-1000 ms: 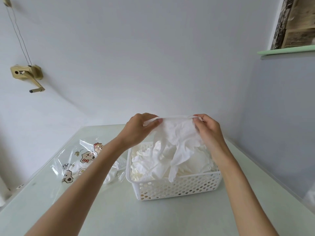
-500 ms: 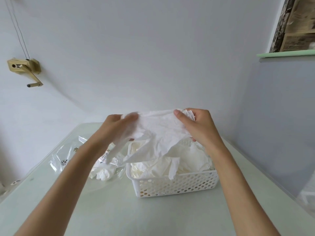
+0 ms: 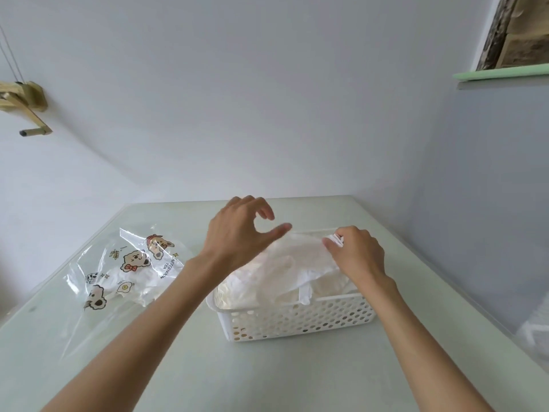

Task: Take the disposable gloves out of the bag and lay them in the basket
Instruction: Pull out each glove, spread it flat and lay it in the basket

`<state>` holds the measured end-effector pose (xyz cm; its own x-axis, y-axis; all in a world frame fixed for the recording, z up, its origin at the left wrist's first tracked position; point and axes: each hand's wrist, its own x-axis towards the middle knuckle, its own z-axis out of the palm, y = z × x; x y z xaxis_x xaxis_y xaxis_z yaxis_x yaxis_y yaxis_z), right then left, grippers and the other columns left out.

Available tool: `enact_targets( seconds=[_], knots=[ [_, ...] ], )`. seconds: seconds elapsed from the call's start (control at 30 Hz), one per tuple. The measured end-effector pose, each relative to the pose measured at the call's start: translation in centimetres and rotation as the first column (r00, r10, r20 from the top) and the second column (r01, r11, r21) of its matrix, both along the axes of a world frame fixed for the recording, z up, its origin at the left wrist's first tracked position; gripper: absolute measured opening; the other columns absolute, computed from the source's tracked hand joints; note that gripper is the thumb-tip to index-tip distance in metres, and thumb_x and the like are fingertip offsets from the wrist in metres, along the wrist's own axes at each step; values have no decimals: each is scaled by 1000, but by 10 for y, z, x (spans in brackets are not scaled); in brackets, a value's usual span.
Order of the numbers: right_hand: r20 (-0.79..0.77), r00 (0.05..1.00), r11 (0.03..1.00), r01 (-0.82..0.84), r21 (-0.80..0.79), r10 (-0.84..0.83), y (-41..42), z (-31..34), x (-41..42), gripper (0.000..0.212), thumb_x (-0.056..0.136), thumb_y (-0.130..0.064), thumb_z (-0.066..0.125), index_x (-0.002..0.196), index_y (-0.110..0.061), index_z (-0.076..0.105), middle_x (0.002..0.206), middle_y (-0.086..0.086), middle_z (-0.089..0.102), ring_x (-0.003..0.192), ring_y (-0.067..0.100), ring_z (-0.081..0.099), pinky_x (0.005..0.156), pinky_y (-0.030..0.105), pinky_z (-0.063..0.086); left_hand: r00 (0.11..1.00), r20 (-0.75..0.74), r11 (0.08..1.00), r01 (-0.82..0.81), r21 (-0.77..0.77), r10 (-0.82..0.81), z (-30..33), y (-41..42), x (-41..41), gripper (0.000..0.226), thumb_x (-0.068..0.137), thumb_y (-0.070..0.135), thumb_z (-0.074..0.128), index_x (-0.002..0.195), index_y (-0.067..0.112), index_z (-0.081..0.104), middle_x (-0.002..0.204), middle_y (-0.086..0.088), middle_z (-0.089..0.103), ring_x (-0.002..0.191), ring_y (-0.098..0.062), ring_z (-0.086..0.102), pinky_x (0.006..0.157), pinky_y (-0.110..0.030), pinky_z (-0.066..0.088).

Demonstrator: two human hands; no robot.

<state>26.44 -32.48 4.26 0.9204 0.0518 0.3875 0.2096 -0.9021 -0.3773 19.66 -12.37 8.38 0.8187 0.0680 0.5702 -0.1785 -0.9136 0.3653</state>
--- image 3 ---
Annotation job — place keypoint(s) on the person's left hand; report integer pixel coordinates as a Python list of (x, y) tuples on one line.
[(236, 240)]

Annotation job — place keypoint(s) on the person's right hand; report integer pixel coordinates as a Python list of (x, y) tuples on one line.
[(362, 257)]

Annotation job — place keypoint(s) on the white perforated plastic basket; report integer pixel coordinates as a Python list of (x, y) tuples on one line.
[(300, 321)]

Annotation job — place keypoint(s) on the clear bear-print plastic bag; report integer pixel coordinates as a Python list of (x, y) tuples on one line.
[(128, 248)]

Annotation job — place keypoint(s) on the person's left forearm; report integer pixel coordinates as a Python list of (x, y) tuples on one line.
[(124, 343)]

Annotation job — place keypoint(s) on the person's right forearm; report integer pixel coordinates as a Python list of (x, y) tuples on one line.
[(429, 356)]

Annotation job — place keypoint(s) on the pale green shelf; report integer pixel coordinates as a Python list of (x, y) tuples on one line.
[(502, 72)]

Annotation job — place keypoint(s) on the brass wall crank winch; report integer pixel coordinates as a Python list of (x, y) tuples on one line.
[(36, 96)]

